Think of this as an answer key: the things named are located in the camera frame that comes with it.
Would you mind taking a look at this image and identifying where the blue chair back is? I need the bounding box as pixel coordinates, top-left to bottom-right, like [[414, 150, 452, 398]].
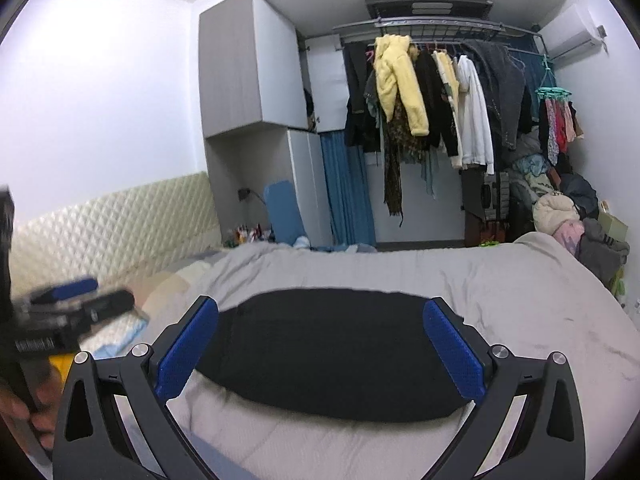
[[264, 180, 306, 246]]

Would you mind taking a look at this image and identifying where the leopard print scarf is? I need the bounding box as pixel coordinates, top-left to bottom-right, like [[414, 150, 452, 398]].
[[383, 98, 426, 222]]

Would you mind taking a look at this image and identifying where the yellow garment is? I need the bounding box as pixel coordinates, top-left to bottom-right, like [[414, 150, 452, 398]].
[[49, 353, 75, 384]]

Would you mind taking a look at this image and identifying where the white hooded sweatshirt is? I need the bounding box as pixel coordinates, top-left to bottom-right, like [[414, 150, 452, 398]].
[[456, 55, 495, 174]]

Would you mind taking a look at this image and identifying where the dark grey hanging garment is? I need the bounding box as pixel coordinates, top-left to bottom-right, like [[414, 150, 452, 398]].
[[462, 40, 525, 150]]

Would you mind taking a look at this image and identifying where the pastel striped pillow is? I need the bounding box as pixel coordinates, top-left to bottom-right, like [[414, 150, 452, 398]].
[[126, 250, 226, 320]]

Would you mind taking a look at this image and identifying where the black puffer jacket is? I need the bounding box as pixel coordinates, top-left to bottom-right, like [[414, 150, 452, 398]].
[[196, 288, 466, 424]]

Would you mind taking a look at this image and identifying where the black hanging coat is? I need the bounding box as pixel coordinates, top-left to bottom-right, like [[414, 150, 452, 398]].
[[343, 42, 380, 153]]

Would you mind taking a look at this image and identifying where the yellow fleece hoodie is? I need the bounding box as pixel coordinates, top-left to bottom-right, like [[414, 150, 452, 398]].
[[374, 35, 430, 136]]

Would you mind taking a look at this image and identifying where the blue curtain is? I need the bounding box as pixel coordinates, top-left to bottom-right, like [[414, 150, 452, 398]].
[[320, 131, 376, 246]]

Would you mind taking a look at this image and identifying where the grey wardrobe cabinet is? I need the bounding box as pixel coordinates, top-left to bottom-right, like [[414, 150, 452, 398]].
[[198, 0, 334, 246]]

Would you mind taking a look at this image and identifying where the teal clip hanger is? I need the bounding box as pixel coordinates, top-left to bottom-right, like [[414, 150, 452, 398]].
[[535, 55, 572, 101]]

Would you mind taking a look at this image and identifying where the white air conditioner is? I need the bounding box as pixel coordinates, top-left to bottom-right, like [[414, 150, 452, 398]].
[[539, 4, 603, 61]]

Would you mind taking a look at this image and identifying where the grey bed duvet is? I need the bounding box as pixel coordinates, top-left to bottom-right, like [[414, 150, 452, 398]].
[[137, 234, 639, 479]]

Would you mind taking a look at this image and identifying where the pile of clothes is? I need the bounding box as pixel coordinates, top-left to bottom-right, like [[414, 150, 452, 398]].
[[503, 129, 630, 292]]

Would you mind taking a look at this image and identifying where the cream quilted headboard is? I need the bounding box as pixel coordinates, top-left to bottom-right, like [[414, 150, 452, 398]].
[[10, 172, 222, 298]]

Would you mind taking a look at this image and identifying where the left hand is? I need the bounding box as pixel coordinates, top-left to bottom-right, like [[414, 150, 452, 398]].
[[0, 358, 64, 451]]

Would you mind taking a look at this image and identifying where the metal clothes rack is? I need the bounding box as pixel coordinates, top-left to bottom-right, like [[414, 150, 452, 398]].
[[332, 16, 549, 58]]

